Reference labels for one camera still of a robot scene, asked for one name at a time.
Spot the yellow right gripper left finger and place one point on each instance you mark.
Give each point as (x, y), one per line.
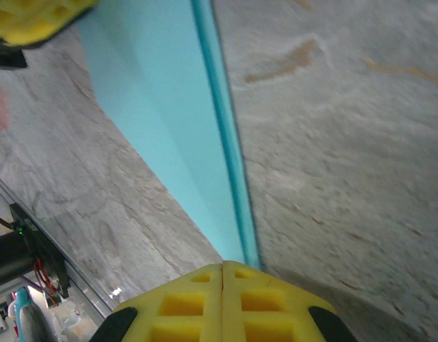
(147, 320)

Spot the light blue cloth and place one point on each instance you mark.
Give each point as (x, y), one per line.
(161, 89)

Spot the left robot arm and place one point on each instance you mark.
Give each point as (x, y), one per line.
(12, 260)

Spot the teal capped bottle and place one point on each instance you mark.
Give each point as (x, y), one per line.
(26, 313)

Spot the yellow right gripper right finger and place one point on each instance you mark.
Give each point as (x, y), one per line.
(297, 320)

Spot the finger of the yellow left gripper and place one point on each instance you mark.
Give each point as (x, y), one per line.
(23, 21)

